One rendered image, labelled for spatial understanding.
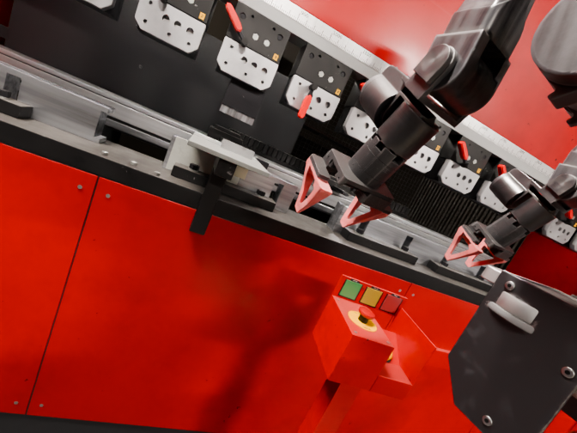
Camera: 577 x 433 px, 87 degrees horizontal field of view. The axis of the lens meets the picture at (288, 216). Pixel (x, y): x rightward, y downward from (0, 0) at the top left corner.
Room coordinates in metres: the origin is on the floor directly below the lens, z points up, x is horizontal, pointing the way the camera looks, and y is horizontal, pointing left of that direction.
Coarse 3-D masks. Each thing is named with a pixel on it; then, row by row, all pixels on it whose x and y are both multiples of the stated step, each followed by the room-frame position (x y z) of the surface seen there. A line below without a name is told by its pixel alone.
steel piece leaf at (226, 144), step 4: (224, 140) 0.75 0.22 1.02; (220, 144) 0.79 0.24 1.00; (224, 144) 0.75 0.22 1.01; (228, 144) 0.76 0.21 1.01; (232, 144) 0.76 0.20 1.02; (236, 144) 0.77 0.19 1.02; (224, 148) 0.75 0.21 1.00; (228, 148) 0.76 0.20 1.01; (232, 148) 0.76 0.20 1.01; (236, 148) 0.77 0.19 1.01; (240, 148) 0.77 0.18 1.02; (244, 148) 0.77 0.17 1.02; (236, 152) 0.77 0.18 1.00; (240, 152) 0.77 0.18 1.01; (244, 152) 0.78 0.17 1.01; (248, 152) 0.78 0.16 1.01; (252, 152) 0.79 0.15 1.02; (244, 156) 0.78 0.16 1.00; (248, 156) 0.78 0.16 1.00; (252, 156) 0.79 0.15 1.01
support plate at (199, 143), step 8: (192, 136) 0.71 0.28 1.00; (200, 136) 0.80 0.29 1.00; (192, 144) 0.61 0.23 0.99; (200, 144) 0.62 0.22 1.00; (208, 144) 0.68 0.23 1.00; (216, 144) 0.77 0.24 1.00; (208, 152) 0.62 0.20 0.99; (216, 152) 0.63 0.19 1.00; (224, 152) 0.68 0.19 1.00; (232, 152) 0.75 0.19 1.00; (232, 160) 0.64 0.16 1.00; (240, 160) 0.67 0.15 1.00; (248, 160) 0.75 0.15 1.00; (256, 160) 0.84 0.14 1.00; (248, 168) 0.65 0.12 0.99; (256, 168) 0.66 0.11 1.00; (264, 168) 0.72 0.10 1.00
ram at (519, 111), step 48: (240, 0) 0.83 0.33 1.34; (336, 0) 0.91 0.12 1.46; (384, 0) 0.95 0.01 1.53; (432, 0) 0.99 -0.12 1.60; (336, 48) 0.93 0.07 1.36; (384, 48) 0.97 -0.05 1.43; (528, 48) 1.12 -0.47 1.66; (528, 96) 1.16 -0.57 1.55; (480, 144) 1.13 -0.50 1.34; (528, 144) 1.20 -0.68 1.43; (576, 144) 1.27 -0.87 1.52
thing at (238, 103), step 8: (232, 80) 0.88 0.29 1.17; (232, 88) 0.88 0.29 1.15; (240, 88) 0.89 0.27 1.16; (248, 88) 0.89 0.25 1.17; (224, 96) 0.88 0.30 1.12; (232, 96) 0.88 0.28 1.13; (240, 96) 0.89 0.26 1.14; (248, 96) 0.90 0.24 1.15; (256, 96) 0.90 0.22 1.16; (224, 104) 0.88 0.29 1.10; (232, 104) 0.88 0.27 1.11; (240, 104) 0.89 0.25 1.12; (248, 104) 0.90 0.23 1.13; (256, 104) 0.91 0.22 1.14; (224, 112) 0.89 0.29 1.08; (232, 112) 0.90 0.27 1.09; (240, 112) 0.90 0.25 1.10; (248, 112) 0.90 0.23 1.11; (256, 112) 0.91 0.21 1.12; (248, 120) 0.91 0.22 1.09
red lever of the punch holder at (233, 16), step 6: (228, 6) 0.79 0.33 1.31; (228, 12) 0.79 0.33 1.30; (234, 12) 0.80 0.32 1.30; (234, 18) 0.79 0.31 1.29; (234, 24) 0.80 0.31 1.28; (240, 24) 0.80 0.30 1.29; (240, 30) 0.81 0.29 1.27; (240, 36) 0.81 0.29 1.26; (240, 42) 0.82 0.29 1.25; (246, 42) 0.81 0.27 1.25
